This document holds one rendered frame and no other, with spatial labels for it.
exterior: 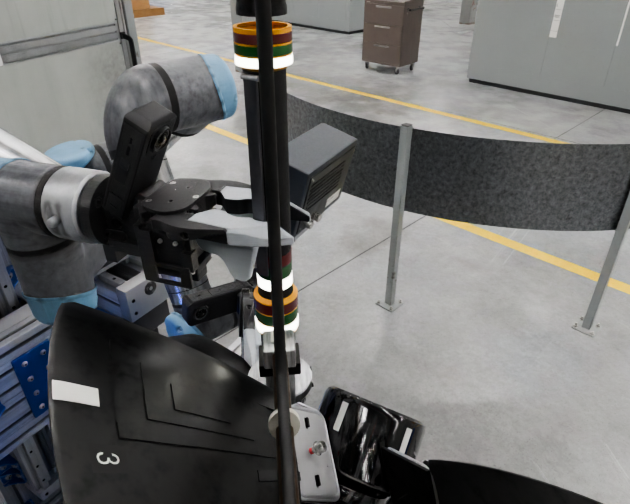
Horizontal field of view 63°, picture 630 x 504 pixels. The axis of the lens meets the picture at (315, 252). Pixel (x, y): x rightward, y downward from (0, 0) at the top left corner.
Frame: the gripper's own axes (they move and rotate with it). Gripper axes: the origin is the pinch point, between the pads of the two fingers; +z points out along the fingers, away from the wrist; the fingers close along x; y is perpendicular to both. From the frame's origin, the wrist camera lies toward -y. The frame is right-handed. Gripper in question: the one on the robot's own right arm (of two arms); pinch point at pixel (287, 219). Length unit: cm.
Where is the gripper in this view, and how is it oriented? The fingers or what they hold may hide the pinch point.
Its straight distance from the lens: 45.5
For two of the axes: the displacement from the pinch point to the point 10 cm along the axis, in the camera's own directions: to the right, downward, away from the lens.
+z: 9.5, 1.6, -2.8
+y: 0.1, 8.5, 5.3
